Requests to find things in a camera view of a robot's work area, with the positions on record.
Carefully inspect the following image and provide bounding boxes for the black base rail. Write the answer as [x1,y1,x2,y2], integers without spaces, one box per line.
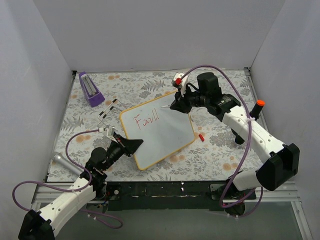
[87,180,226,213]

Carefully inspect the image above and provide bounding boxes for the black orange-tipped flashlight on stand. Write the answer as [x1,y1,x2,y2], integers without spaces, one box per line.
[231,99,265,145]

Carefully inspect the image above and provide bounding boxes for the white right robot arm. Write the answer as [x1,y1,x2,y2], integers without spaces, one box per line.
[169,72,300,199]

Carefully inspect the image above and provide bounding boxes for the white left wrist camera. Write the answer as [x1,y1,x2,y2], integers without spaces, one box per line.
[103,126,115,141]

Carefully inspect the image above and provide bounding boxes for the yellow framed whiteboard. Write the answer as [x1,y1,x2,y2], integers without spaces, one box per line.
[119,91,196,171]

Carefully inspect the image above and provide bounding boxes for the silver microphone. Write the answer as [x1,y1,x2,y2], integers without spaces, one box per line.
[51,151,83,176]

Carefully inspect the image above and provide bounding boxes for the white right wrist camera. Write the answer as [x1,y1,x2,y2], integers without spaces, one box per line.
[171,73,188,97]

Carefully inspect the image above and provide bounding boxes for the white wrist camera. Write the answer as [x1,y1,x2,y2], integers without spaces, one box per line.
[103,126,115,141]
[171,73,188,97]

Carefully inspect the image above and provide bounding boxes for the purple metronome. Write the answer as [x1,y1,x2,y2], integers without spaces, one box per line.
[78,71,105,107]

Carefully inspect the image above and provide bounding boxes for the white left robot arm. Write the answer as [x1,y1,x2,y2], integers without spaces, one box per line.
[18,132,144,240]

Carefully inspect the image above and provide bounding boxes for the floral patterned tablecloth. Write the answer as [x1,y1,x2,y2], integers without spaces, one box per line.
[47,71,262,182]

